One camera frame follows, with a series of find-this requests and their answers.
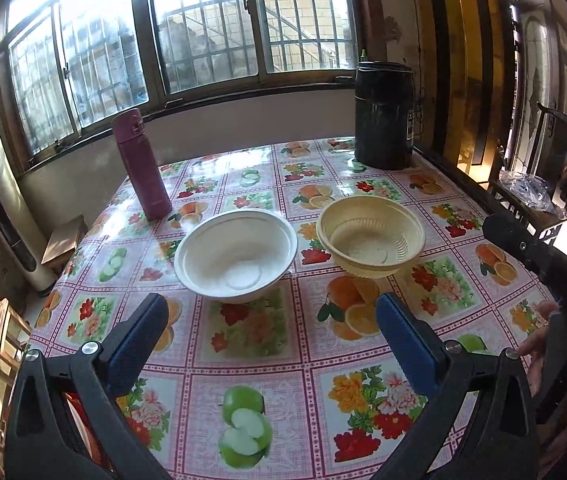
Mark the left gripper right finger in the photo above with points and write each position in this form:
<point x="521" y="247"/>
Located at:
<point x="500" y="441"/>

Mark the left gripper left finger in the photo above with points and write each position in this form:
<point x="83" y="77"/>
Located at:
<point x="64" y="422"/>

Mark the white paper bowl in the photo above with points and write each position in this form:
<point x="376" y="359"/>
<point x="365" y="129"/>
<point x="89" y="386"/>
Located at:
<point x="236" y="256"/>

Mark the person's right hand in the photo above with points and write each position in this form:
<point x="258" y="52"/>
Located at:
<point x="535" y="345"/>

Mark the clear plastic bag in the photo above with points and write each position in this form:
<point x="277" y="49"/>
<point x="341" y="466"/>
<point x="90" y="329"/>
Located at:
<point x="530" y="190"/>

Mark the dark wooden chair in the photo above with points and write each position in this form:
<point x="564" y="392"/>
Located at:
<point x="548" y="161"/>

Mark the floral fruit tablecloth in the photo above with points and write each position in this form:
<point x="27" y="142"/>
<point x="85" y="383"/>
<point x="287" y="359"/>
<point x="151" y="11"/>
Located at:
<point x="298" y="384"/>

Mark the low wooden stool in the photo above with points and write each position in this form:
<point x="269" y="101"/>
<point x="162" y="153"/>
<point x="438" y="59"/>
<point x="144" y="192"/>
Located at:
<point x="62" y="244"/>

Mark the black cylindrical container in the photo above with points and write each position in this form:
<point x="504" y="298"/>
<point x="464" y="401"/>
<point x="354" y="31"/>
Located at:
<point x="384" y="106"/>

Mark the magenta thermos bottle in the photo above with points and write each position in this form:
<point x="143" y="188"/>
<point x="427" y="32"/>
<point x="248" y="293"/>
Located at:
<point x="140" y="164"/>

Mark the window with metal bars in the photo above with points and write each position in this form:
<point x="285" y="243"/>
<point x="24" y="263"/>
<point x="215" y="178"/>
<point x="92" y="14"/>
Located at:
<point x="68" y="67"/>

